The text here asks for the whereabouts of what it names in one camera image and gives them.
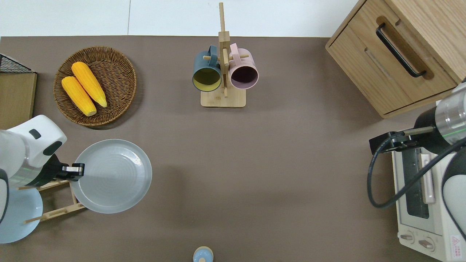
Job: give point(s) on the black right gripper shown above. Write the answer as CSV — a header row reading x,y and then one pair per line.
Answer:
x,y
406,141

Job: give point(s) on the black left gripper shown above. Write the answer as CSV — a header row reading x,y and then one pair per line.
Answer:
x,y
58,173

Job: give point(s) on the gray plate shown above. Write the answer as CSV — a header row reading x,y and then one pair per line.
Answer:
x,y
113,176

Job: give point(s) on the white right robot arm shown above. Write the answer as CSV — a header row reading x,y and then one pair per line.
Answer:
x,y
451,116

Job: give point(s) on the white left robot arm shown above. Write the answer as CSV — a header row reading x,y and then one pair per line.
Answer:
x,y
29,145

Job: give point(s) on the wooden plate rack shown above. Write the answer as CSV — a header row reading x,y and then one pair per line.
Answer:
x,y
54,214

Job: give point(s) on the light blue plate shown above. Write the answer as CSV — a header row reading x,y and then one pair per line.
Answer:
x,y
18,218

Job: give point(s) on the yellow corn cob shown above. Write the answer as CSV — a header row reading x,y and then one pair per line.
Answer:
x,y
78,95
89,83

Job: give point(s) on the wooden cabinet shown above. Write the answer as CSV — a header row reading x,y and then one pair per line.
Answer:
x,y
367,69

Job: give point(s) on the cream toaster oven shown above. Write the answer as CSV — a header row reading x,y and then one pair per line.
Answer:
x,y
415,233

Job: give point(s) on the round wicker basket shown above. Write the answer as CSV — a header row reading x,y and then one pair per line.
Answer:
x,y
116,80

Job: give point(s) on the pink mug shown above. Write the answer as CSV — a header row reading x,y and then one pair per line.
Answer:
x,y
248,63

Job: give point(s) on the wooden mug tree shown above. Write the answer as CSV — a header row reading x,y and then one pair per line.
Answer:
x,y
222,100

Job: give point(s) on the dark teal mug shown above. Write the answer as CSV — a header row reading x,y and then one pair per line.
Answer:
x,y
204,63

